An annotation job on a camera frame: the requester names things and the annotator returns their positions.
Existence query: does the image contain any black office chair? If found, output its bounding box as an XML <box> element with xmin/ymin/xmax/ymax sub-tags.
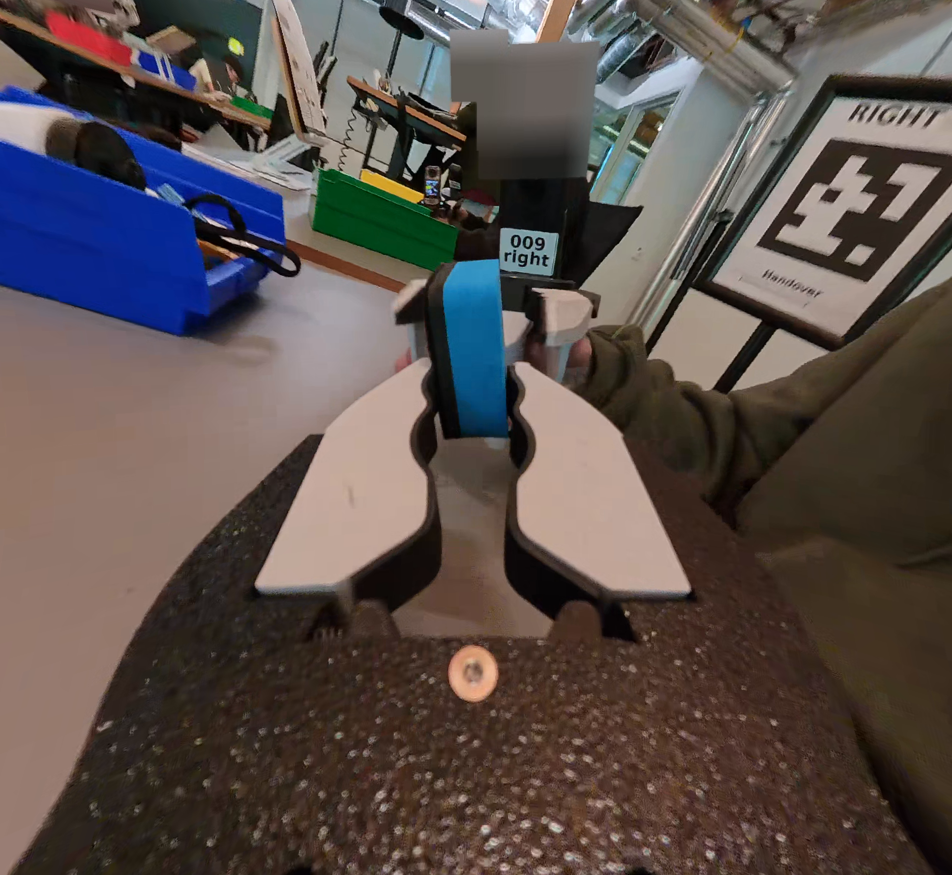
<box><xmin>565</xmin><ymin>201</ymin><xmax>644</xmax><ymax>296</ymax></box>

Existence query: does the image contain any person's right forearm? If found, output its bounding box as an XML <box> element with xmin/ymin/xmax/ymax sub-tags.
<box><xmin>573</xmin><ymin>324</ymin><xmax>760</xmax><ymax>519</ymax></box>

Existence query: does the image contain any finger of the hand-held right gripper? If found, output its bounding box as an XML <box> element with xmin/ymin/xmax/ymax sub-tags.
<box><xmin>391</xmin><ymin>277</ymin><xmax>434</xmax><ymax>363</ymax></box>
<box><xmin>532</xmin><ymin>287</ymin><xmax>596</xmax><ymax>379</ymax></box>

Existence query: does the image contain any small red bin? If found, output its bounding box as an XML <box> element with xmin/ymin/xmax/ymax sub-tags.
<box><xmin>45</xmin><ymin>10</ymin><xmax>135</xmax><ymax>65</ymax></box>

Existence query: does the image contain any black webbing strap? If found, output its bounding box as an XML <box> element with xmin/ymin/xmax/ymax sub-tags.
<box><xmin>182</xmin><ymin>194</ymin><xmax>302</xmax><ymax>278</ymax></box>

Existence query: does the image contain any white bottle black cap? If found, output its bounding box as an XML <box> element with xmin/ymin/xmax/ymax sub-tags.
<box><xmin>0</xmin><ymin>101</ymin><xmax>146</xmax><ymax>188</ymax></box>

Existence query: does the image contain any printed paper sheet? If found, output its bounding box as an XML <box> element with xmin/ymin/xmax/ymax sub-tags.
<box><xmin>216</xmin><ymin>146</ymin><xmax>313</xmax><ymax>191</ymax></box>

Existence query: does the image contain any black easel stand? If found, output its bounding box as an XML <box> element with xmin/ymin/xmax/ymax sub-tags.
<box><xmin>647</xmin><ymin>283</ymin><xmax>778</xmax><ymax>392</ymax></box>

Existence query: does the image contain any blue foam pad black backing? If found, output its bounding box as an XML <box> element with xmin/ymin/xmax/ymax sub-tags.
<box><xmin>425</xmin><ymin>259</ymin><xmax>513</xmax><ymax>440</ymax></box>

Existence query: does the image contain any person's olive hoodie torso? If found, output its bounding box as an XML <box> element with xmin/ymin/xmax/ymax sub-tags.
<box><xmin>707</xmin><ymin>280</ymin><xmax>952</xmax><ymax>875</ymax></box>

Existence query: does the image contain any instruction board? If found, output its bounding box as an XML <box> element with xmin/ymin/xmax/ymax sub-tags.
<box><xmin>241</xmin><ymin>0</ymin><xmax>328</xmax><ymax>135</ymax></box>

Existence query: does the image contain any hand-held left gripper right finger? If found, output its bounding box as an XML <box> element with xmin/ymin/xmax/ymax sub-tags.
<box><xmin>504</xmin><ymin>362</ymin><xmax>694</xmax><ymax>617</ymax></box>

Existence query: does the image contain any black framed sign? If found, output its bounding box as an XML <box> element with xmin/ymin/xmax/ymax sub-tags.
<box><xmin>703</xmin><ymin>75</ymin><xmax>952</xmax><ymax>349</ymax></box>

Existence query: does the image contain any green plastic bin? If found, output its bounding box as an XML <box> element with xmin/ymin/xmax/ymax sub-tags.
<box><xmin>311</xmin><ymin>168</ymin><xmax>460</xmax><ymax>271</ymax></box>

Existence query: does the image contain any yellow plastic bin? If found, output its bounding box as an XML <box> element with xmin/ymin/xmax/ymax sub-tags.
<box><xmin>359</xmin><ymin>170</ymin><xmax>425</xmax><ymax>205</ymax></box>

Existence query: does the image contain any wooden standing desk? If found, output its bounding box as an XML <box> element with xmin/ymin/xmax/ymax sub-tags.
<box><xmin>347</xmin><ymin>75</ymin><xmax>468</xmax><ymax>177</ymax></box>

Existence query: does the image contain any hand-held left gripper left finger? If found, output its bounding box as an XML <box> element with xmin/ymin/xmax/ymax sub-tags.
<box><xmin>255</xmin><ymin>359</ymin><xmax>445</xmax><ymax>612</ymax></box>

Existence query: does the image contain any grey topped table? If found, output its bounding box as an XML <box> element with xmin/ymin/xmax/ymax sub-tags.
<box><xmin>186</xmin><ymin>138</ymin><xmax>462</xmax><ymax>296</ymax></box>

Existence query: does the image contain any person's right hand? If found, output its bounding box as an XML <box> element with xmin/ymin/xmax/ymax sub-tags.
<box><xmin>523</xmin><ymin>334</ymin><xmax>596</xmax><ymax>390</ymax></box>

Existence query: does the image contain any blue plastic bin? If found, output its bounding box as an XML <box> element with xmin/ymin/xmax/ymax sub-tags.
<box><xmin>0</xmin><ymin>86</ymin><xmax>287</xmax><ymax>336</ymax></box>

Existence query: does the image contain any small blue bin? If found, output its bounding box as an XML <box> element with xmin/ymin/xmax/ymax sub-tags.
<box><xmin>134</xmin><ymin>49</ymin><xmax>198</xmax><ymax>89</ymax></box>

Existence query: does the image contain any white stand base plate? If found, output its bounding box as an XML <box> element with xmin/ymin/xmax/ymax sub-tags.
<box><xmin>253</xmin><ymin>134</ymin><xmax>328</xmax><ymax>173</ymax></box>

